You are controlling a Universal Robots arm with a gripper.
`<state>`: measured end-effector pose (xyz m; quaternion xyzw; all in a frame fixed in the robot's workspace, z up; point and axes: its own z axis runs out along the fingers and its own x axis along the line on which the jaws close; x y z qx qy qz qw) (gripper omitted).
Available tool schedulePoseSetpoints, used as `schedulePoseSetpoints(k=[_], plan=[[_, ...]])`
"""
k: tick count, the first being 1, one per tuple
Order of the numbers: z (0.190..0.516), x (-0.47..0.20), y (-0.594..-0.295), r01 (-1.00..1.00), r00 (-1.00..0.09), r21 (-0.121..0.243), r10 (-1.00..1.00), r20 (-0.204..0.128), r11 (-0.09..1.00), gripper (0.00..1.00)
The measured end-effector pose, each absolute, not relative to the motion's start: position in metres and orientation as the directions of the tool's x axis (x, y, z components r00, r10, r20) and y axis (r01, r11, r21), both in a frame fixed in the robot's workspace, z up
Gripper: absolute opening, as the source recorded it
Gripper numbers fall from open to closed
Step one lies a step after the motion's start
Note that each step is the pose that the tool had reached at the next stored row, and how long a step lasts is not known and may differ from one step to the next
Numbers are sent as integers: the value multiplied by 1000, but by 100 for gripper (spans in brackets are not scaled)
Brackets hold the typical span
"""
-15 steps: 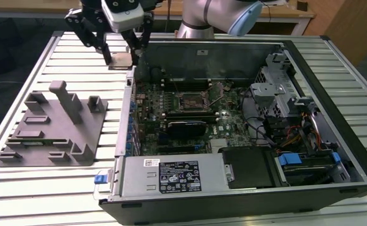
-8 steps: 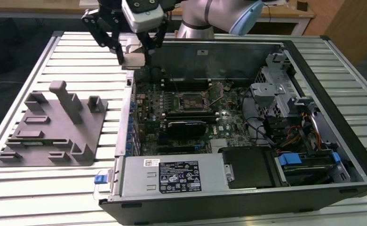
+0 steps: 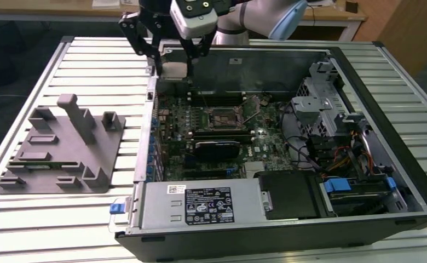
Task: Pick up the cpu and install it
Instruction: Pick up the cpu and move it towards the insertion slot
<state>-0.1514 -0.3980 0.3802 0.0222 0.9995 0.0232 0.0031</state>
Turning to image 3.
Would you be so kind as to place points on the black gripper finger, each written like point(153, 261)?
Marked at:
point(199, 46)
point(132, 30)

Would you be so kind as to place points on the silver CPU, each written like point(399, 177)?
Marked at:
point(175, 70)

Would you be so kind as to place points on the CPU socket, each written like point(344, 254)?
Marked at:
point(220, 117)

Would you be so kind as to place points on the white cardboard box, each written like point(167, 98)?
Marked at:
point(105, 3)
point(129, 2)

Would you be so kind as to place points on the wooden desk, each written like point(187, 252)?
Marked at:
point(52, 10)

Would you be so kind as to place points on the silver metal disk bay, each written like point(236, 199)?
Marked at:
point(309, 105)

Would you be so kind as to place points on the black graphics card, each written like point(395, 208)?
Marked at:
point(216, 152)

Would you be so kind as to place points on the green motherboard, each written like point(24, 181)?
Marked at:
point(272, 153)

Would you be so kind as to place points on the small brown box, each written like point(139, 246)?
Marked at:
point(351, 6)

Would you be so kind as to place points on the small silver heatsink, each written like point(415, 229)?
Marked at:
point(253, 167)

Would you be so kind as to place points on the black expansion slot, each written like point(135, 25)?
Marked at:
point(201, 174)

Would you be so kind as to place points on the grey parts rack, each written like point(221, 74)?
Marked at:
point(71, 156)

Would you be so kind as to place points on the silver power supply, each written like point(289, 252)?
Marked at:
point(159, 205)

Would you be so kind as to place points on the wooden cabinet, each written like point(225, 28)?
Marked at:
point(413, 27)

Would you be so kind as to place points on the black plastic shroud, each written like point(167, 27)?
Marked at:
point(289, 194)

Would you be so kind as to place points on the blue case latch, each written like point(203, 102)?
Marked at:
point(115, 208)

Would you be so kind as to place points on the hard disk in blue carrier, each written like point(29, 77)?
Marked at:
point(337, 186)

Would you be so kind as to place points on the blue plastic clip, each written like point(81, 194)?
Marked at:
point(391, 183)

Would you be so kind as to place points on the black PC case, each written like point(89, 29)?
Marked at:
point(235, 243)

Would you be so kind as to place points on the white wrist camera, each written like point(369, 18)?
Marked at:
point(195, 24)

